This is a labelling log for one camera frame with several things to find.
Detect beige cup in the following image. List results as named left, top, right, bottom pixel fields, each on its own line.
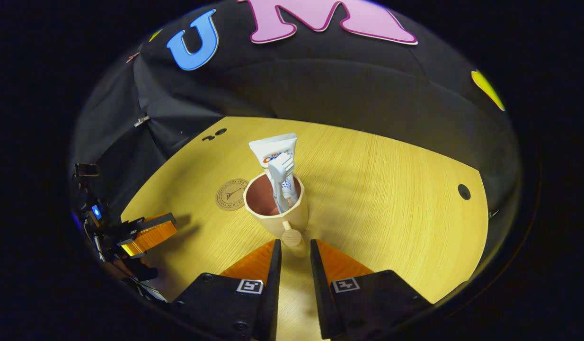
left=243, top=171, right=310, bottom=259

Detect white toothpaste tube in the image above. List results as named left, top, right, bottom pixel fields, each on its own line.
left=248, top=133, right=300, bottom=204

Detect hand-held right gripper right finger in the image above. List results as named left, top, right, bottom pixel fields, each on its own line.
left=310, top=239, right=434, bottom=341

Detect black backdrop cloth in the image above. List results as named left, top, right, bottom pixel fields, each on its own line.
left=70, top=0, right=522, bottom=218

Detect white toothbrush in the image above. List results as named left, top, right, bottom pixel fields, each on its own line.
left=267, top=152, right=295, bottom=214

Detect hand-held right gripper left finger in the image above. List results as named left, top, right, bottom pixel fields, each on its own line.
left=169, top=239, right=282, bottom=341

